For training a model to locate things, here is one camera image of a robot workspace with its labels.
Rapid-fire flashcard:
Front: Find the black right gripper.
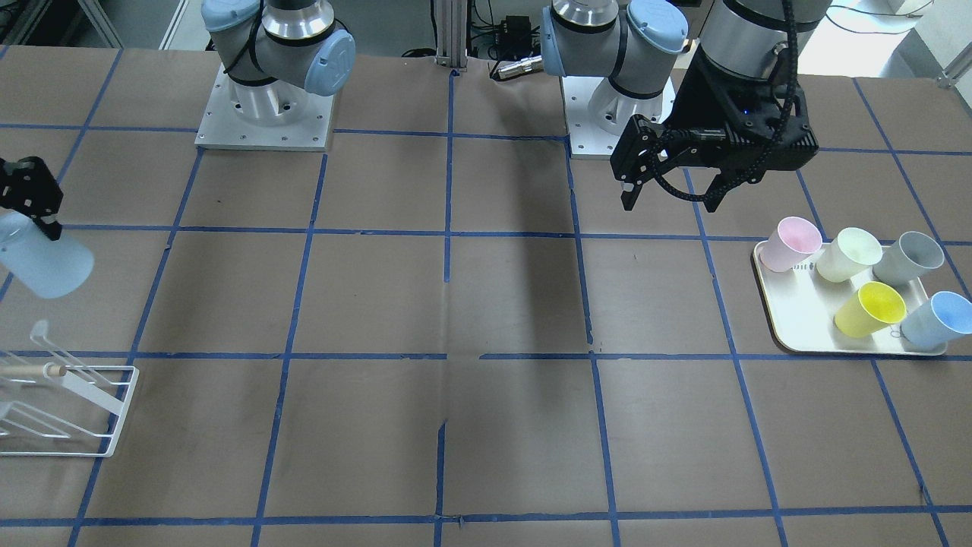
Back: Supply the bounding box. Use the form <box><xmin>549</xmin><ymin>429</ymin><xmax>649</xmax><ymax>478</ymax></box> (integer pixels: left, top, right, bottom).
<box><xmin>1</xmin><ymin>157</ymin><xmax>64</xmax><ymax>242</ymax></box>

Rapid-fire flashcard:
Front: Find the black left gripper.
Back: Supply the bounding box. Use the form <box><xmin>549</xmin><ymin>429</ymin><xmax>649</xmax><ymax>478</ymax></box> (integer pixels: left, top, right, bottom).
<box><xmin>610</xmin><ymin>55</ymin><xmax>792</xmax><ymax>213</ymax></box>

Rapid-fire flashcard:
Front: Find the light blue plastic cup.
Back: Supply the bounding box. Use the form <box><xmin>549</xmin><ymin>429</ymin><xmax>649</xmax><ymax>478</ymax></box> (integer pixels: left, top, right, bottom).
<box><xmin>1</xmin><ymin>213</ymin><xmax>95</xmax><ymax>300</ymax></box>

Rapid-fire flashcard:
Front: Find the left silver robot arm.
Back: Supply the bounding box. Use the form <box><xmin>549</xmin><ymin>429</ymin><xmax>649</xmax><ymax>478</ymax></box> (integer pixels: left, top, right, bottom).
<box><xmin>539</xmin><ymin>1</ymin><xmax>830</xmax><ymax>212</ymax></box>

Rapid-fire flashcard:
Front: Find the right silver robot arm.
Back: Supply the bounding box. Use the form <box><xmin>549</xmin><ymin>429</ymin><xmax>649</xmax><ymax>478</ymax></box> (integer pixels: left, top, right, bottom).
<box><xmin>2</xmin><ymin>1</ymin><xmax>355</xmax><ymax>242</ymax></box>

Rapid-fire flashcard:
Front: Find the pink plastic cup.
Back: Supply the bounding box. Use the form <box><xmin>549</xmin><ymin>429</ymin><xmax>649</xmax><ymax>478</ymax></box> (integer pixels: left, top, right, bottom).
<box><xmin>757</xmin><ymin>216</ymin><xmax>823</xmax><ymax>273</ymax></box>

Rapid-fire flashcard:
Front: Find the pale green plastic cup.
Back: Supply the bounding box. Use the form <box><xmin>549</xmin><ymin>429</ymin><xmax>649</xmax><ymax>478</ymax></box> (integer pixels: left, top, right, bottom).
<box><xmin>815</xmin><ymin>227</ymin><xmax>884</xmax><ymax>283</ymax></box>

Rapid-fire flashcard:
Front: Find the yellow plastic cup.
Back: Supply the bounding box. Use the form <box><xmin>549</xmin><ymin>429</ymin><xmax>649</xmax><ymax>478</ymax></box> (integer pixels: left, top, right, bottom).
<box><xmin>834</xmin><ymin>281</ymin><xmax>908</xmax><ymax>338</ymax></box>

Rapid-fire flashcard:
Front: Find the grey plastic cup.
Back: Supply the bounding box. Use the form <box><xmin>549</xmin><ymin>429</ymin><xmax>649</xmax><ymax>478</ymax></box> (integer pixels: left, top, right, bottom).
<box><xmin>872</xmin><ymin>231</ymin><xmax>945</xmax><ymax>286</ymax></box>

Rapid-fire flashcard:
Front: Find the blue plastic cup on tray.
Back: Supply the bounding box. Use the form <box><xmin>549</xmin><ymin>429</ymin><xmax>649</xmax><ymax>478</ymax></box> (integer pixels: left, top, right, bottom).
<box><xmin>901</xmin><ymin>291</ymin><xmax>971</xmax><ymax>349</ymax></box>

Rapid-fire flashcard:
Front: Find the wooden rack rod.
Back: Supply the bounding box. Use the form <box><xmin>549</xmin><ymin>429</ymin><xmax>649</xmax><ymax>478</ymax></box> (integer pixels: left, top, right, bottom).
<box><xmin>1</xmin><ymin>363</ymin><xmax>68</xmax><ymax>382</ymax></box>

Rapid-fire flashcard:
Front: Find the silver metal connector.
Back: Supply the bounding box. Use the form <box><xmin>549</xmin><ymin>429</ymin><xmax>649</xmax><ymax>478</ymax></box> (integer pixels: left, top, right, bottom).
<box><xmin>489</xmin><ymin>55</ymin><xmax>544</xmax><ymax>82</ymax></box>

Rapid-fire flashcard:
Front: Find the cream plastic tray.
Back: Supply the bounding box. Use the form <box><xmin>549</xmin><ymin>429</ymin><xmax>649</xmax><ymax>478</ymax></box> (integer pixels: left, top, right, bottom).
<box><xmin>751</xmin><ymin>242</ymin><xmax>948</xmax><ymax>356</ymax></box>

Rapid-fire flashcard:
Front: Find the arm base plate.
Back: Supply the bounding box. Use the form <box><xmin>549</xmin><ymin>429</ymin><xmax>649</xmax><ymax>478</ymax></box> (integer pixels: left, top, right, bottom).
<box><xmin>194</xmin><ymin>66</ymin><xmax>336</xmax><ymax>153</ymax></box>
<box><xmin>561</xmin><ymin>77</ymin><xmax>676</xmax><ymax>160</ymax></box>

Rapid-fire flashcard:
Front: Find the white wire cup rack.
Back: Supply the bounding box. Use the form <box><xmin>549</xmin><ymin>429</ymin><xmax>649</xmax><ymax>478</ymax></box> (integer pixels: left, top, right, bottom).
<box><xmin>1</xmin><ymin>319</ymin><xmax>140</xmax><ymax>458</ymax></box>

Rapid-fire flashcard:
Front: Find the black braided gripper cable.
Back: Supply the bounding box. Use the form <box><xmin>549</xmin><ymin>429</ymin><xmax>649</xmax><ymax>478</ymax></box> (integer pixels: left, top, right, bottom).
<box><xmin>642</xmin><ymin>0</ymin><xmax>802</xmax><ymax>204</ymax></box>

